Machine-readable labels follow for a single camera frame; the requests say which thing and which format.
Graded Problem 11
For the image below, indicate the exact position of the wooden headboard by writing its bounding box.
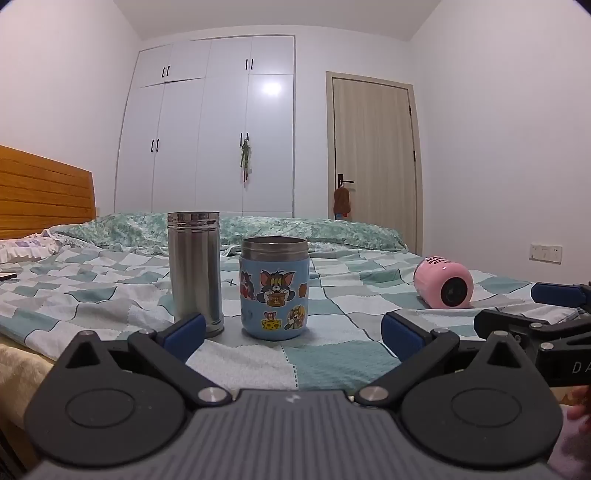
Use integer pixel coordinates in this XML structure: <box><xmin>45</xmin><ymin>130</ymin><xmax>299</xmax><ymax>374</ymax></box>
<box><xmin>0</xmin><ymin>144</ymin><xmax>97</xmax><ymax>241</ymax></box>

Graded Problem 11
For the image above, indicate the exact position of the yellow bed sheet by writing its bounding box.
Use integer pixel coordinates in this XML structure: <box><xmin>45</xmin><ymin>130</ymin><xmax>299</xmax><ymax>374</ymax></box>
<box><xmin>0</xmin><ymin>333</ymin><xmax>56</xmax><ymax>467</ymax></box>

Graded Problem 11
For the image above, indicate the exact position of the checkered green white blanket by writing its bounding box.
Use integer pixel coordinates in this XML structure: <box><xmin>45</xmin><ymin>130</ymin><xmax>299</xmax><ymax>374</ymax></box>
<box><xmin>0</xmin><ymin>237</ymin><xmax>580</xmax><ymax>397</ymax></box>

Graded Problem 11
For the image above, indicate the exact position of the person's right hand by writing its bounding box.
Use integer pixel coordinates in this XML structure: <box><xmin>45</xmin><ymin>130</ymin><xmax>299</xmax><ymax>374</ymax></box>
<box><xmin>566</xmin><ymin>386</ymin><xmax>591</xmax><ymax>432</ymax></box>

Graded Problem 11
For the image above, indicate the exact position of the brown plush toy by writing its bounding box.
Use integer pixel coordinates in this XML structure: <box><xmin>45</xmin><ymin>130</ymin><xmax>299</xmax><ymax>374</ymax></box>
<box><xmin>333</xmin><ymin>181</ymin><xmax>352</xmax><ymax>221</ymax></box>

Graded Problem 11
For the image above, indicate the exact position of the white wall socket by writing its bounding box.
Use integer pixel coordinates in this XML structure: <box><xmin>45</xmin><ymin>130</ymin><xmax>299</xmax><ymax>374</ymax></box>
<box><xmin>529</xmin><ymin>243</ymin><xmax>563</xmax><ymax>265</ymax></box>

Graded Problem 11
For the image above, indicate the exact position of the blue cartoon sticker cup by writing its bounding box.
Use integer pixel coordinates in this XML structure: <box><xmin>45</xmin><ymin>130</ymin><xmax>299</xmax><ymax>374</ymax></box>
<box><xmin>239</xmin><ymin>236</ymin><xmax>310</xmax><ymax>342</ymax></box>

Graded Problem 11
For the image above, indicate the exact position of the wooden door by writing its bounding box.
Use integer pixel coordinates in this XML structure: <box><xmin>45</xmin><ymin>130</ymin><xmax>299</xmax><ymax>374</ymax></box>
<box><xmin>325</xmin><ymin>71</ymin><xmax>424</xmax><ymax>256</ymax></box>

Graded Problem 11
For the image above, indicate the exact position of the tall stainless steel cup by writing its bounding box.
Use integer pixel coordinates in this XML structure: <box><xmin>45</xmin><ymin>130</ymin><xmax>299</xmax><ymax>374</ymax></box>
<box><xmin>167</xmin><ymin>211</ymin><xmax>225</xmax><ymax>339</ymax></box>

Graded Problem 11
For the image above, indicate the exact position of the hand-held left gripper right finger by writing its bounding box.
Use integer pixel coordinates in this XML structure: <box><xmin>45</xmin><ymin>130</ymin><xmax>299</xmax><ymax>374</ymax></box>
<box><xmin>354</xmin><ymin>310</ymin><xmax>533</xmax><ymax>409</ymax></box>

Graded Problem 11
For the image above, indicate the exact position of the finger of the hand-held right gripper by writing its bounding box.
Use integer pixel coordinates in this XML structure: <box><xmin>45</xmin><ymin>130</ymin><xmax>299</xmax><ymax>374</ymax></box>
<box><xmin>474</xmin><ymin>308</ymin><xmax>591</xmax><ymax>352</ymax></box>
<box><xmin>531</xmin><ymin>281</ymin><xmax>591</xmax><ymax>311</ymax></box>

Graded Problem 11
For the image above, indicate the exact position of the green patterned folded quilt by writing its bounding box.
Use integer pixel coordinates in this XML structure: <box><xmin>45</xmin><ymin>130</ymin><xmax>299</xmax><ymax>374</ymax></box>
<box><xmin>54</xmin><ymin>212</ymin><xmax>409</xmax><ymax>257</ymax></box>

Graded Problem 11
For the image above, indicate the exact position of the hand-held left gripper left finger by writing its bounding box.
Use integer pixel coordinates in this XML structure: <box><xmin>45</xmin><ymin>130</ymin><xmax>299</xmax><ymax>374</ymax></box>
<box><xmin>54</xmin><ymin>313</ymin><xmax>233</xmax><ymax>409</ymax></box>

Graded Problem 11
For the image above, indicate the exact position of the white floral pillow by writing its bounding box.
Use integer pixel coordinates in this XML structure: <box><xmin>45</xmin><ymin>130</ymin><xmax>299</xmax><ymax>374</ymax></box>
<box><xmin>0</xmin><ymin>232</ymin><xmax>63</xmax><ymax>265</ymax></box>

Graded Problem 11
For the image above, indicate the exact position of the white wardrobe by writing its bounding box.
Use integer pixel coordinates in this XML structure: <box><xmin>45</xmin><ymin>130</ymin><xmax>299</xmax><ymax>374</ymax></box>
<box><xmin>114</xmin><ymin>35</ymin><xmax>296</xmax><ymax>219</ymax></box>

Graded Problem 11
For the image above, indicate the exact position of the green hanging toy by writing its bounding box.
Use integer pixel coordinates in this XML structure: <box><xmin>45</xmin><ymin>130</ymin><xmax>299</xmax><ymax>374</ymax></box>
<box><xmin>239</xmin><ymin>132</ymin><xmax>253</xmax><ymax>184</ymax></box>

